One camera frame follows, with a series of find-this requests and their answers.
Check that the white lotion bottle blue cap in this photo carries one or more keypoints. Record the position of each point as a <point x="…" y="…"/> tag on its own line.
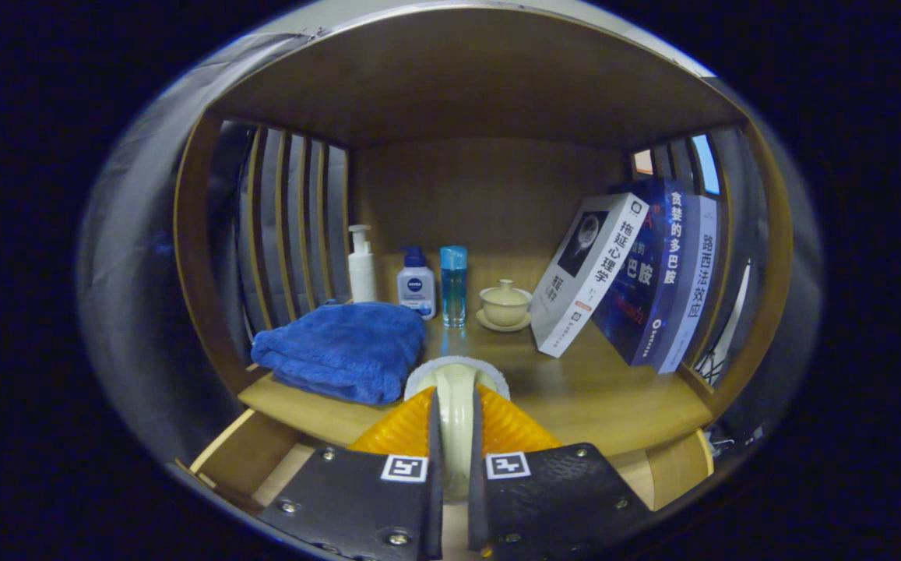
<point x="417" y="284"/>

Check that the dark blue book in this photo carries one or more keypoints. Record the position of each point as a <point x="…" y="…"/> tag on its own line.
<point x="645" y="288"/>

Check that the white book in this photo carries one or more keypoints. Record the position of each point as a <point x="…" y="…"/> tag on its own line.
<point x="582" y="288"/>

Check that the blue folded towel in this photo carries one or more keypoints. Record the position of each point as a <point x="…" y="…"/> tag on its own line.
<point x="341" y="351"/>

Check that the cream brush with white base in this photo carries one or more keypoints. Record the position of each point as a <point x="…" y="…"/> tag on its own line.
<point x="456" y="421"/>

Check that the wooden drawer with black knob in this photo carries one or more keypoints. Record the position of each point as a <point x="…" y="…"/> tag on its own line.
<point x="240" y="460"/>

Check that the wooden countertop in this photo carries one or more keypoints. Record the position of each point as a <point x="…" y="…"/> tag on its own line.
<point x="575" y="389"/>

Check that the white pump bottle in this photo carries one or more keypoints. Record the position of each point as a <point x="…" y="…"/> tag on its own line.
<point x="362" y="273"/>

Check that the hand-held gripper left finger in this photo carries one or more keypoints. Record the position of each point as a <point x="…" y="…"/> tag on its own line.
<point x="357" y="506"/>

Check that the light blue book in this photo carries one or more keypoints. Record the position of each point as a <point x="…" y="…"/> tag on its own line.
<point x="695" y="280"/>

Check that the clear blue bottle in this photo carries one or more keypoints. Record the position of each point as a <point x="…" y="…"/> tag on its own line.
<point x="454" y="288"/>

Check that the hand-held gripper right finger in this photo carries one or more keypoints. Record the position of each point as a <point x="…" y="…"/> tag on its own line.
<point x="559" y="502"/>

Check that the wooden cabinet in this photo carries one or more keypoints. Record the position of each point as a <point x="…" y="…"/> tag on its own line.
<point x="458" y="78"/>

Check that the cream lidded teacup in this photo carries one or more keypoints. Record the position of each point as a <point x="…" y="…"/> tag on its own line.
<point x="505" y="305"/>

